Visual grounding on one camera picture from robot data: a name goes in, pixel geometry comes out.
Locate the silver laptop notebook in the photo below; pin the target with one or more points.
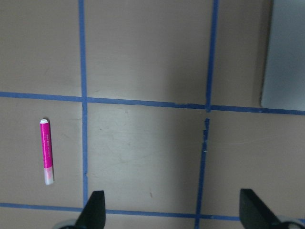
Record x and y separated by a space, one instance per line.
284 71

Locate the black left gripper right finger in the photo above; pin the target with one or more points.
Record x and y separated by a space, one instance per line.
254 213

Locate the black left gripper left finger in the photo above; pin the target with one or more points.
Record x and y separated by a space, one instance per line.
93 215

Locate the pink highlighter pen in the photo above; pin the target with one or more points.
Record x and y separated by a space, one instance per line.
45 129

